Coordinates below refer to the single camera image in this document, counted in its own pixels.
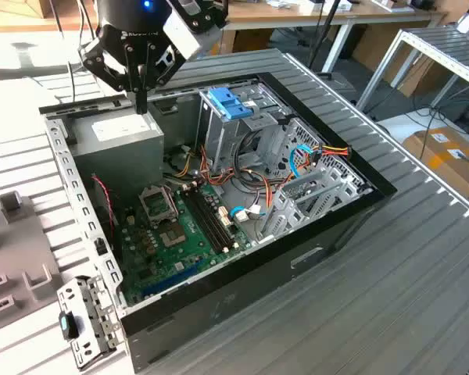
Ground red yellow power wire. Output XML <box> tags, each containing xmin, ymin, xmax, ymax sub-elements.
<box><xmin>311</xmin><ymin>142</ymin><xmax>355</xmax><ymax>166</ymax></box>

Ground black RAM slot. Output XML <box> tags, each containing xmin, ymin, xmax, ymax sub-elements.
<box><xmin>198</xmin><ymin>185</ymin><xmax>237</xmax><ymax>247</ymax></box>
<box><xmin>181</xmin><ymin>190</ymin><xmax>221</xmax><ymax>255</ymax></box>
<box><xmin>192</xmin><ymin>187</ymin><xmax>231</xmax><ymax>250</ymax></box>
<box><xmin>187</xmin><ymin>188</ymin><xmax>227</xmax><ymax>253</ymax></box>

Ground orange wire bundle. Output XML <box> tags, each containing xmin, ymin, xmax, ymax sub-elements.
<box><xmin>162</xmin><ymin>144</ymin><xmax>296</xmax><ymax>210</ymax></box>

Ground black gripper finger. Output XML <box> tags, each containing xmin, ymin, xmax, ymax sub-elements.
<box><xmin>141</xmin><ymin>43</ymin><xmax>181</xmax><ymax>115</ymax></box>
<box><xmin>79</xmin><ymin>37</ymin><xmax>142</xmax><ymax>115</ymax></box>

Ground red black twisted wire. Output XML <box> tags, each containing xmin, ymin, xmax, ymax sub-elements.
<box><xmin>91</xmin><ymin>174</ymin><xmax>117</xmax><ymax>238</ymax></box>

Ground CPU socket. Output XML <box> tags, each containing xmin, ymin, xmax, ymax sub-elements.
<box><xmin>157</xmin><ymin>220</ymin><xmax>189</xmax><ymax>250</ymax></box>

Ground slat table white frame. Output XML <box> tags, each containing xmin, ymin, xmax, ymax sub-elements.
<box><xmin>355</xmin><ymin>25</ymin><xmax>469</xmax><ymax>115</ymax></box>

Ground metal socket cover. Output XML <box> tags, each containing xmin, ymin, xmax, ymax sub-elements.
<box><xmin>138</xmin><ymin>185</ymin><xmax>180</xmax><ymax>227</ymax></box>

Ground grey parts rack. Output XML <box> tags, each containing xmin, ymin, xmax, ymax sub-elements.
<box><xmin>0</xmin><ymin>188</ymin><xmax>70</xmax><ymax>338</ymax></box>

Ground wooden desk white legs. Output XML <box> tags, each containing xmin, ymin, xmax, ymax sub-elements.
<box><xmin>0</xmin><ymin>0</ymin><xmax>449</xmax><ymax>75</ymax></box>

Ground blue expansion slot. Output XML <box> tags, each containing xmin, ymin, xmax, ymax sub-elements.
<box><xmin>141</xmin><ymin>259</ymin><xmax>205</xmax><ymax>298</ymax></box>

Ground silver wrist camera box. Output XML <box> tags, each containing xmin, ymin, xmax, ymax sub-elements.
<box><xmin>162</xmin><ymin>5</ymin><xmax>224</xmax><ymax>60</ymax></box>

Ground blue SATA wire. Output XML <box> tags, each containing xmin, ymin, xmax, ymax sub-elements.
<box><xmin>228</xmin><ymin>205</ymin><xmax>267</xmax><ymax>226</ymax></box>
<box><xmin>287</xmin><ymin>143</ymin><xmax>318</xmax><ymax>185</ymax></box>

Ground silver disk bay cage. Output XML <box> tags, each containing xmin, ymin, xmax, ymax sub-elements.
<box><xmin>256</xmin><ymin>167</ymin><xmax>376</xmax><ymax>244</ymax></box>

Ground black latch blue stripe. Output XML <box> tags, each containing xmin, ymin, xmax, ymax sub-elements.
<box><xmin>58</xmin><ymin>310</ymin><xmax>82</xmax><ymax>341</ymax></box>

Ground brown wooden box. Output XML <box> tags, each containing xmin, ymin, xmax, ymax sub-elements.
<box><xmin>23</xmin><ymin>0</ymin><xmax>66</xmax><ymax>20</ymax></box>

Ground black cable bundle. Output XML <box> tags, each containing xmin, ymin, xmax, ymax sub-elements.
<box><xmin>234</xmin><ymin>128</ymin><xmax>270</xmax><ymax>188</ymax></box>

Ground brown cardboard sheet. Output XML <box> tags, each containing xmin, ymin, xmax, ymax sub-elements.
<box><xmin>390</xmin><ymin>42</ymin><xmax>454</xmax><ymax>98</ymax></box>

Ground black stand pole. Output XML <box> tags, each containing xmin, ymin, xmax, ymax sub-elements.
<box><xmin>307</xmin><ymin>0</ymin><xmax>343</xmax><ymax>81</ymax></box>

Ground green motherboard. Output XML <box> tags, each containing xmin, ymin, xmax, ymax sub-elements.
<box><xmin>119</xmin><ymin>181</ymin><xmax>256</xmax><ymax>308</ymax></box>

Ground labelled cardboard box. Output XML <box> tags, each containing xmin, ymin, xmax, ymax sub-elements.
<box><xmin>402</xmin><ymin>127</ymin><xmax>469</xmax><ymax>202</ymax></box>

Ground grey power supply unit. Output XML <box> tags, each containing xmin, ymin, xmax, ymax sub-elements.
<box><xmin>68</xmin><ymin>105</ymin><xmax>166</xmax><ymax>206</ymax></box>

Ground silver drive cage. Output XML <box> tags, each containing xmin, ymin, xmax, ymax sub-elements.
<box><xmin>197</xmin><ymin>81</ymin><xmax>296</xmax><ymax>175</ymax></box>

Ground open black PC case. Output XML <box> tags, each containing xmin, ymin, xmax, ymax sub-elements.
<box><xmin>38</xmin><ymin>72</ymin><xmax>399</xmax><ymax>374</ymax></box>

